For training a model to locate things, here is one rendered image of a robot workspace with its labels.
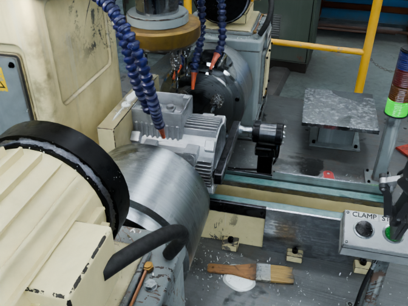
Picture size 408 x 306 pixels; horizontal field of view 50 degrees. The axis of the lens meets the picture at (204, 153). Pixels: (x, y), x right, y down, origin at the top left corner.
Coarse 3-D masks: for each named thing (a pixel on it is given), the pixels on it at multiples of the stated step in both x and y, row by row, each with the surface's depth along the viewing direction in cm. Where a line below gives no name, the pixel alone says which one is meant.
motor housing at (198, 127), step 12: (192, 120) 103; (204, 120) 103; (216, 120) 103; (192, 132) 101; (204, 132) 101; (216, 132) 101; (168, 144) 102; (180, 144) 101; (204, 144) 100; (216, 144) 115; (180, 156) 100; (204, 156) 100; (216, 156) 115; (204, 168) 100; (204, 180) 102
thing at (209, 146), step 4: (220, 116) 108; (224, 116) 108; (224, 120) 108; (132, 132) 102; (136, 132) 102; (140, 132) 102; (132, 136) 102; (136, 136) 102; (140, 136) 102; (132, 140) 102; (136, 140) 102; (140, 140) 103; (208, 140) 99; (208, 144) 98; (212, 144) 98; (204, 148) 98; (208, 148) 98; (212, 148) 98; (212, 152) 99; (208, 188) 105; (212, 188) 105; (212, 192) 105
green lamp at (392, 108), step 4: (388, 100) 120; (388, 104) 121; (392, 104) 119; (396, 104) 118; (400, 104) 118; (404, 104) 118; (388, 108) 121; (392, 108) 120; (396, 108) 119; (400, 108) 119; (404, 108) 119; (388, 112) 121; (392, 112) 120; (396, 112) 119; (400, 112) 119; (404, 112) 119; (392, 116) 120; (396, 116) 120; (400, 116) 120; (404, 116) 120
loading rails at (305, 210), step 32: (224, 192) 118; (256, 192) 115; (288, 192) 113; (320, 192) 111; (352, 192) 111; (224, 224) 110; (256, 224) 107; (288, 224) 104; (320, 224) 102; (288, 256) 106; (320, 256) 107; (352, 256) 105
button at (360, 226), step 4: (364, 220) 79; (356, 224) 79; (360, 224) 78; (364, 224) 78; (368, 224) 78; (356, 228) 78; (360, 228) 78; (364, 228) 78; (368, 228) 78; (372, 228) 78; (360, 232) 78; (364, 232) 77; (368, 232) 77; (372, 232) 77; (364, 236) 77
